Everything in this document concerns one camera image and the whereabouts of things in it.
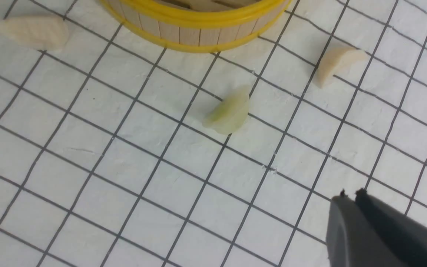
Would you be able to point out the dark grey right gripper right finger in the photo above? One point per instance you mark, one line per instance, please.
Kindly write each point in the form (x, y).
(403, 236)

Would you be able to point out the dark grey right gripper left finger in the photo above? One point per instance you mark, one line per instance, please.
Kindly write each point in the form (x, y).
(351, 240)

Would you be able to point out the pale green dumpling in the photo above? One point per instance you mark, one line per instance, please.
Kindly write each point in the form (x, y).
(231, 114)

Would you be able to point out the white dumpling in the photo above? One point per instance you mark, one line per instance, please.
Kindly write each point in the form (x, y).
(335, 60)

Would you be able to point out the cream ridged dumpling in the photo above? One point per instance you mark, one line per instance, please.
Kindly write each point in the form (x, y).
(39, 32)

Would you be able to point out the bamboo steamer tray yellow rims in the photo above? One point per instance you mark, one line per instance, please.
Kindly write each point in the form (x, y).
(197, 26)

